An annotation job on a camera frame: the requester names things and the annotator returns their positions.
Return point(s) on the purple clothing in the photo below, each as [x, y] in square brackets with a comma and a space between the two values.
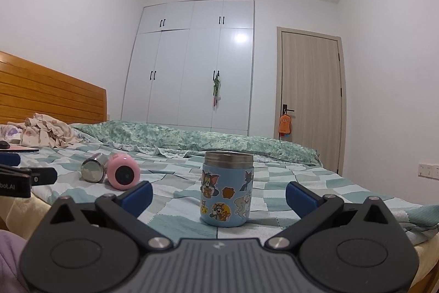
[10, 262]

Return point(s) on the green hanging ornament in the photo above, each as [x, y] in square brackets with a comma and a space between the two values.
[216, 88]

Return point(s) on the stainless steel cup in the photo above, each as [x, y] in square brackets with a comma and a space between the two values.
[93, 168]

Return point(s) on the small black object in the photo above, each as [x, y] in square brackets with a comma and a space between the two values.
[4, 144]

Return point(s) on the orange plush toy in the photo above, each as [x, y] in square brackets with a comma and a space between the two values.
[285, 126]

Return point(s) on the wooden door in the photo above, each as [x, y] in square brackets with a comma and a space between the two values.
[310, 97]

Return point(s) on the pink steel bottle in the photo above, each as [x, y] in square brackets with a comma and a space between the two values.
[122, 172]

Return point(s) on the wall socket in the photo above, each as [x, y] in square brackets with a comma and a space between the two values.
[427, 170]

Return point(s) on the wooden headboard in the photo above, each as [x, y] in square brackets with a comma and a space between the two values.
[48, 97]

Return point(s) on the white wardrobe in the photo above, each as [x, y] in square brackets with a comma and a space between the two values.
[192, 73]

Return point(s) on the green floral quilt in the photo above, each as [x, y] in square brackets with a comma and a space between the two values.
[205, 142]

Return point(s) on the yellow blanket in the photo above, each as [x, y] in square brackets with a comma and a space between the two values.
[24, 214]

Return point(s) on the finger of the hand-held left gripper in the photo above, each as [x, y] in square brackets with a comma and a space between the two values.
[44, 176]
[9, 159]

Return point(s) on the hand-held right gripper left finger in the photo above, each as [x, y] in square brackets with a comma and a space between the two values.
[137, 197]

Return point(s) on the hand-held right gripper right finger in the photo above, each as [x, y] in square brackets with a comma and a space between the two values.
[301, 201]

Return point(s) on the blue cartoon sticker cup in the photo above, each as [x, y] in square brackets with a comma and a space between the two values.
[226, 195]

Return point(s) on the crumpled floral clothes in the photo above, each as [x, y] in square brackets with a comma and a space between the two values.
[44, 133]

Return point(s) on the pink flat tablet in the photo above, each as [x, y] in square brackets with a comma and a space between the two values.
[19, 150]

